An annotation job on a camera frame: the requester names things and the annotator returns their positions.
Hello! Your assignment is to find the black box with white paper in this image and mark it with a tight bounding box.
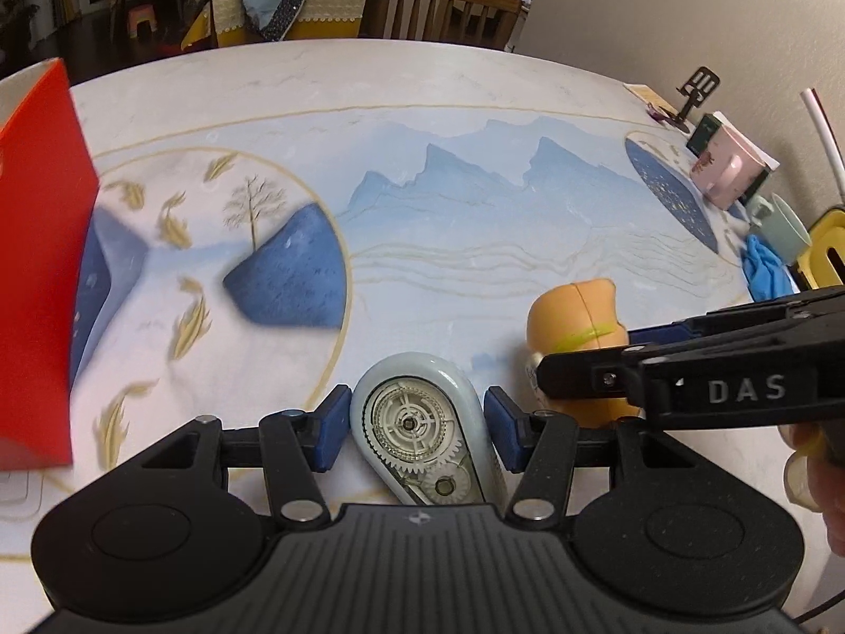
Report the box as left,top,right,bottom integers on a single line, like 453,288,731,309
687,112,781,202

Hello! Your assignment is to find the sofa with yellow cover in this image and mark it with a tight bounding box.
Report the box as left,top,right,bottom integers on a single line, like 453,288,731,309
181,0,371,50

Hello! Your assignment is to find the pink stool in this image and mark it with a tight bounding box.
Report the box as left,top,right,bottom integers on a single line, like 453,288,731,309
125,5,159,41

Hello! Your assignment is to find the red cardboard box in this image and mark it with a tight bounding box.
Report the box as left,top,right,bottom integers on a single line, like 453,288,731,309
0,58,101,471

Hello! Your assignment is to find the white pen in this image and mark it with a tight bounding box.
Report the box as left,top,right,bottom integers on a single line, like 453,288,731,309
801,88,845,202

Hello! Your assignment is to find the orange duck toy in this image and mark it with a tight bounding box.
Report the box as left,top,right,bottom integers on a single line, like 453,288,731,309
524,279,644,420

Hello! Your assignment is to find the person's right hand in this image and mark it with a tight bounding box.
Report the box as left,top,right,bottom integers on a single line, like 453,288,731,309
779,421,845,544

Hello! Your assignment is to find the wooden chair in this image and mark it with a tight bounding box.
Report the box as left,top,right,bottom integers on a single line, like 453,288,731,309
368,0,525,50

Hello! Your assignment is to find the pink mug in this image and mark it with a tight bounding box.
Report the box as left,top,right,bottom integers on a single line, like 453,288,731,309
690,125,767,211

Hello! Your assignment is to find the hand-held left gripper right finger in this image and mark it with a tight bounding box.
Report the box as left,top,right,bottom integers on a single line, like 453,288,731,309
484,385,701,524

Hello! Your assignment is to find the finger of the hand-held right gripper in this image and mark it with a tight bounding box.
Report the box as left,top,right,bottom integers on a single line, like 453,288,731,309
538,330,845,440
627,287,845,345

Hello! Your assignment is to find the black phone stand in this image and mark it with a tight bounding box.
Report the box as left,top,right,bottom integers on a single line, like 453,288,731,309
673,68,720,133

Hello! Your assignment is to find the pale green mug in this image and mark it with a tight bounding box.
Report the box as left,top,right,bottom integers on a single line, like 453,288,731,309
746,193,812,265

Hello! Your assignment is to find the blue cloth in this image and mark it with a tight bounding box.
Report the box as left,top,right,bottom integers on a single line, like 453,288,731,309
740,234,803,305

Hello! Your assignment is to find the yellow black case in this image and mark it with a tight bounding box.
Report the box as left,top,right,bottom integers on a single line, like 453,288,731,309
788,204,845,292

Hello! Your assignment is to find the yellow paper card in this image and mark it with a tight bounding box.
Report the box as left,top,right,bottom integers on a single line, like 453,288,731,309
624,82,681,121

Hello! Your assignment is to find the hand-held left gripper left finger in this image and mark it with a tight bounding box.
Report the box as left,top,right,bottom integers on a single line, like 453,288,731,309
140,383,354,532

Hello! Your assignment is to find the pale blue correction tape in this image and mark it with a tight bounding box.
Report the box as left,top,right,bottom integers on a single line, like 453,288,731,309
349,351,509,507

